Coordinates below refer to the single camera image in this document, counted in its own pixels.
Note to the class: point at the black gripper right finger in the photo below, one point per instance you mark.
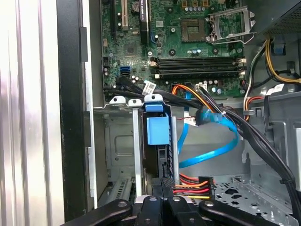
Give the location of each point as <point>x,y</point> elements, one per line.
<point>178,212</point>

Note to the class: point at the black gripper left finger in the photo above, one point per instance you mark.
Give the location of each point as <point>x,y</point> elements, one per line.
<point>150,212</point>

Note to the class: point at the grey metal disk bay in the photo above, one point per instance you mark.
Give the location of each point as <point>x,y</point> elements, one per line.
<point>122,146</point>

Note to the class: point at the black RAM slot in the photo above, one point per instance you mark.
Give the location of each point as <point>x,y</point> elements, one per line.
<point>197,64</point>
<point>197,75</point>
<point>197,70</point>
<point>197,59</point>

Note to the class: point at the long black expansion slot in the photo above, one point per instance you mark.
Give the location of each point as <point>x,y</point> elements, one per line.
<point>144,23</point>

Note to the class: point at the short black expansion slot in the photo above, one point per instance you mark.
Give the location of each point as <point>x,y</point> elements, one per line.
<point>113,18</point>

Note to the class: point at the white expansion slot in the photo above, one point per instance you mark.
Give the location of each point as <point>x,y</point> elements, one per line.
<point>124,16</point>

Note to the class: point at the grey metal drive cage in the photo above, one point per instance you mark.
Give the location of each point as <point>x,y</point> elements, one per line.
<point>268,141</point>

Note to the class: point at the black and grey PC case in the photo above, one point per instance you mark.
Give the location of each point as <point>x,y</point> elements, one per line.
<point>70,94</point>

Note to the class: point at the green motherboard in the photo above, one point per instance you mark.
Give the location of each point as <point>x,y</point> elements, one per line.
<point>164,47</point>

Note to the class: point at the CPU socket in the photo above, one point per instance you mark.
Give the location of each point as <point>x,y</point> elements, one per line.
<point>192,30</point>

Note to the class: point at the silver coin battery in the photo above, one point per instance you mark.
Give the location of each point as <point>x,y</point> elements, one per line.
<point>135,6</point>

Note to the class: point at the metal socket cover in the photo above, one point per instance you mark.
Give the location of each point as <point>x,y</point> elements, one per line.
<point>230,12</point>

